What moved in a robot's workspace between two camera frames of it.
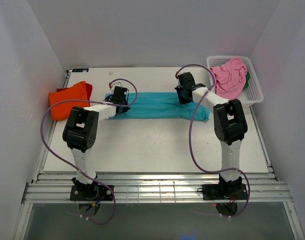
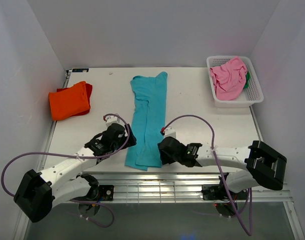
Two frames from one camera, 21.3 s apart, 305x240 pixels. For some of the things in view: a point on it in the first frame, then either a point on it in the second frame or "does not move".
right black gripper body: x=182 y=100 → x=166 y=158
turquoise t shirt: x=161 y=105 → x=150 y=93
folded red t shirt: x=89 y=90 does not move
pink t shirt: x=230 y=78 does not move
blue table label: x=79 y=70 does not move
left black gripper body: x=125 y=108 → x=118 y=145
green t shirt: x=248 y=76 does not move
